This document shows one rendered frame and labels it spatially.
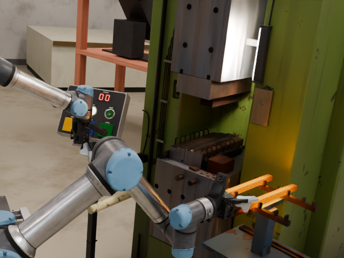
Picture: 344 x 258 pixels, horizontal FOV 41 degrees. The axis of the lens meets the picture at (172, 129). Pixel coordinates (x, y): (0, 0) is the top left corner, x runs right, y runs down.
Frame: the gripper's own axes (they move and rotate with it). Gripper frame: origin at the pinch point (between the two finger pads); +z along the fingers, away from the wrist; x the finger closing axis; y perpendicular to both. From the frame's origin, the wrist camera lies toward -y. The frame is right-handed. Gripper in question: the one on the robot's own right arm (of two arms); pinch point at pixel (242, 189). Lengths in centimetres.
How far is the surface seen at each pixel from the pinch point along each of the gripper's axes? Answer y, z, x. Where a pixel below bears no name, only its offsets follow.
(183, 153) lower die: 10, 28, -58
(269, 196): 6.8, 17.9, 1.0
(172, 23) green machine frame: -52, 38, -86
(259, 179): 6.8, 28.6, -11.9
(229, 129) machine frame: 6, 75, -68
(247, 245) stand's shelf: 34.0, 19.9, -6.7
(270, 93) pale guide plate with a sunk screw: -28, 45, -25
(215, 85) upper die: -28, 33, -48
